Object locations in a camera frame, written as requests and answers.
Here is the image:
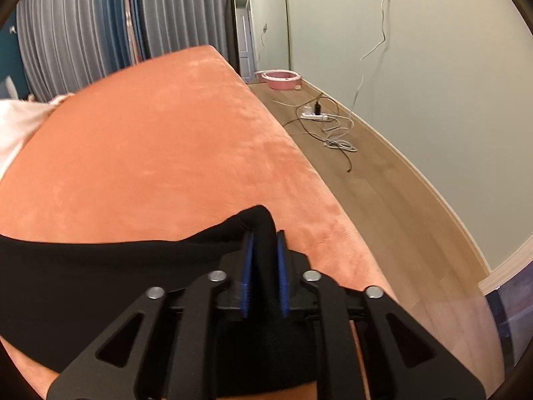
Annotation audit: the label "white bed sheet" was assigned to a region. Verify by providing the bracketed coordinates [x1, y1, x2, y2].
[0, 94, 76, 176]

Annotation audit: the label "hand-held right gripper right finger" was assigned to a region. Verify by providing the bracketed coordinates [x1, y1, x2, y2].
[276, 230, 486, 400]

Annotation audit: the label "pink plastic basin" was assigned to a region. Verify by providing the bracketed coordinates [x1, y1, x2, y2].
[255, 69, 303, 91]

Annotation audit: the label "dark glossy furniture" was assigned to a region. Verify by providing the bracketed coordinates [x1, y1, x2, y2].
[484, 257, 533, 381]

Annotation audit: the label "black cable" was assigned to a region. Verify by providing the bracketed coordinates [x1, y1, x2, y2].
[283, 93, 355, 174]

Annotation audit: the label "long white cable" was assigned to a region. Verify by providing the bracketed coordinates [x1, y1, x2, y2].
[328, 0, 395, 134]

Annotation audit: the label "orange velvet blanket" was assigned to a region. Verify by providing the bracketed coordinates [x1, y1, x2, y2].
[0, 45, 400, 400]

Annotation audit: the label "tall gold-framed mirror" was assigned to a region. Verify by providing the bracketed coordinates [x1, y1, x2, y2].
[232, 0, 291, 84]

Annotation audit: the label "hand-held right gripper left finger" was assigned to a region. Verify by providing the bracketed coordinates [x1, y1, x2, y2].
[48, 232, 256, 400]

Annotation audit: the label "coiled white cable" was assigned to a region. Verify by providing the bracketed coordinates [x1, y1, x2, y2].
[322, 127, 358, 153]

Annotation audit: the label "white power strip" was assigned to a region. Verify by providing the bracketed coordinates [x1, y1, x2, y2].
[300, 106, 330, 121]

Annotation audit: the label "black fleece-lined pants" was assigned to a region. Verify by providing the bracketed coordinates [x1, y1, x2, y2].
[0, 205, 363, 397]

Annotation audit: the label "grey pleated curtain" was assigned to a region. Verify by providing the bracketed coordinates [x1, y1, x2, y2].
[16, 0, 126, 101]
[133, 0, 234, 62]

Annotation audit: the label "blue curtain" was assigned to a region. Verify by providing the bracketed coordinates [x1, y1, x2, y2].
[95, 0, 146, 69]

